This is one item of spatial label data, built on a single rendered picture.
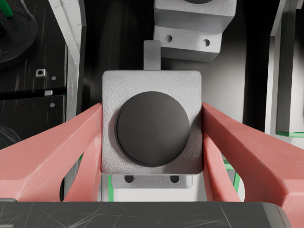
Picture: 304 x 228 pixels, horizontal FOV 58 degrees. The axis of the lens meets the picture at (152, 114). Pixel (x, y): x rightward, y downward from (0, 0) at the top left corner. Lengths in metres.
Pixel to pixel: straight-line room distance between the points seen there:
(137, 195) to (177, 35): 0.25
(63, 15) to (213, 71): 0.12
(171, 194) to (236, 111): 0.20
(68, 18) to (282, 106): 0.18
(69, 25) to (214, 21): 0.13
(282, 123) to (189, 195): 0.19
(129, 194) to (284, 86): 0.24
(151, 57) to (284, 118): 0.11
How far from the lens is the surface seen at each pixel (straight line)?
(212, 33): 0.18
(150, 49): 0.16
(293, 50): 0.22
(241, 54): 0.22
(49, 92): 0.52
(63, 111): 0.49
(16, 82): 0.55
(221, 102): 0.21
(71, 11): 0.23
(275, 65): 0.36
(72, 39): 0.25
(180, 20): 0.17
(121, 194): 0.38
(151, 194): 0.38
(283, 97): 0.23
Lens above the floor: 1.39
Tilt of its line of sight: 64 degrees down
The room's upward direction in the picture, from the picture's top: straight up
